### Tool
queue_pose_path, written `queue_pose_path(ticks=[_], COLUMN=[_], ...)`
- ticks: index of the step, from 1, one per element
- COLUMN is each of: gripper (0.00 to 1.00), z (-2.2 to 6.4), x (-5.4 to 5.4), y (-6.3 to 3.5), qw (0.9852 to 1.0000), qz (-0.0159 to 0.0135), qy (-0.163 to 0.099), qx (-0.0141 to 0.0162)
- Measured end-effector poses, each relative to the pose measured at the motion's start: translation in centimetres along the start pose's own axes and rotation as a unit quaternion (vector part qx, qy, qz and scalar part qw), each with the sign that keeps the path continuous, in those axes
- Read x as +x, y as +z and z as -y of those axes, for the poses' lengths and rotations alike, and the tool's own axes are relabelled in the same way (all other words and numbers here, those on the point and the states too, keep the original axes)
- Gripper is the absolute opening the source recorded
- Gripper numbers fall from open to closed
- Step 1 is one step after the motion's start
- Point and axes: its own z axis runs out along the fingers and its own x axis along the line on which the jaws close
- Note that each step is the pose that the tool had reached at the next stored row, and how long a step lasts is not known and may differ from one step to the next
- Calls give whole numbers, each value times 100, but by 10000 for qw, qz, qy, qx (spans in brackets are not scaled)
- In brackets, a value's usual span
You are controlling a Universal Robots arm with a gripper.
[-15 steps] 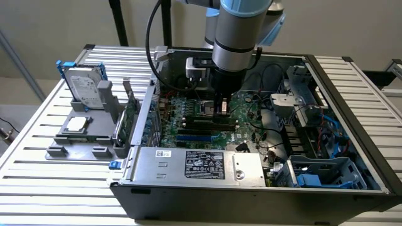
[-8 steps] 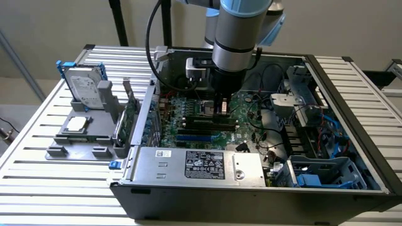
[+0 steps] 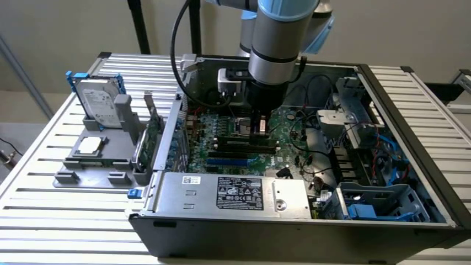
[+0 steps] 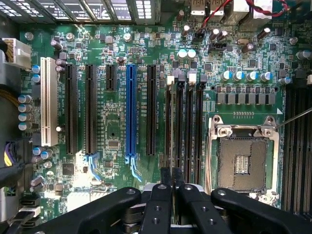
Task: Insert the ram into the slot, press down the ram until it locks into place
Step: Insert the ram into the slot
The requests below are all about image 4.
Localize long black expansion slot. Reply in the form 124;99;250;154
64;63;78;156
146;64;157;157
85;64;98;156

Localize blue expansion slot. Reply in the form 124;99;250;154
125;64;137;157

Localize bank of black RAM slots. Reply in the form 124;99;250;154
282;70;312;215

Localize short black expansion slot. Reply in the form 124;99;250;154
105;64;117;92

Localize white PCI expansion slot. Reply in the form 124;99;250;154
39;57;59;147

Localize green motherboard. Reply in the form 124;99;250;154
18;7;312;220

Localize black SATA connector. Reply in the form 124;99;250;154
18;196;41;208

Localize silver rear port block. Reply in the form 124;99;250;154
190;0;225;17
233;0;273;32

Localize white power connector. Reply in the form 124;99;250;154
1;38;33;71

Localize CPU socket with metal frame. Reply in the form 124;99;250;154
209;115;280;202

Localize black sleeved cable bundle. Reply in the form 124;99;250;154
0;140;34;188

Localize purple and yellow wire bundle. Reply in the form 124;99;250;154
3;141;17;168

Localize red and black twisted wire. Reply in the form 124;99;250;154
198;0;293;34

